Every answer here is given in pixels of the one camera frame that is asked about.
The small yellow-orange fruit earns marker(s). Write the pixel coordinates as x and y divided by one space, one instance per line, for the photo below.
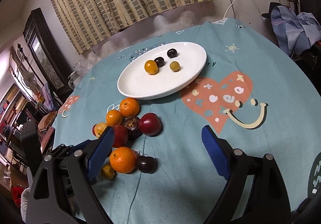
151 67

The dark plum at back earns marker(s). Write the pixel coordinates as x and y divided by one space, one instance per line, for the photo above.
172 53

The dark framed mirror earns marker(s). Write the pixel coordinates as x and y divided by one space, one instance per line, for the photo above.
46 53

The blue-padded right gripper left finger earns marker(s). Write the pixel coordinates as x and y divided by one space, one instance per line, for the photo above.
62 187

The teal patterned tablecloth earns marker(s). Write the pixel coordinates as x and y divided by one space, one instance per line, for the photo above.
249 92

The orange tangerine small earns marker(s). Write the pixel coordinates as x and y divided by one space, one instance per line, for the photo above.
114 118

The yellow-red small apple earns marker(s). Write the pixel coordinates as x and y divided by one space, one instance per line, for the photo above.
99 128

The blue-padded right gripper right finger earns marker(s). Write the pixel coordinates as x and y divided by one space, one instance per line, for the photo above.
268 200

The small olive-yellow fruit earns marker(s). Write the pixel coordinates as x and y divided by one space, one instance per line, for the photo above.
175 66

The dark purple passion fruit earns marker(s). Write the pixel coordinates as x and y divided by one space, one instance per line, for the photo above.
132 126

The large orange tangerine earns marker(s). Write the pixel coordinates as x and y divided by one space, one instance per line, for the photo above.
123 160

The large red plum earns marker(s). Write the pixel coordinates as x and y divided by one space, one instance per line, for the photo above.
150 124

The small yellow loquat fruit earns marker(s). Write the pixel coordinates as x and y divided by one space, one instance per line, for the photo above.
108 172

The dark plum front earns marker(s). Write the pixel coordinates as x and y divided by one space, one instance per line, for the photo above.
147 164

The blue clothes pile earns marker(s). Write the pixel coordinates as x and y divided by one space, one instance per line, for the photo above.
295 33

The dark plum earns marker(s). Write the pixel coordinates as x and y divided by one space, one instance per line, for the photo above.
172 53
160 61
147 164

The dark plum near centre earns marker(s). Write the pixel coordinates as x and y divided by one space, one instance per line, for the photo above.
160 61

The white oval plate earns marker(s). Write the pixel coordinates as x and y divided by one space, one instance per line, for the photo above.
135 82

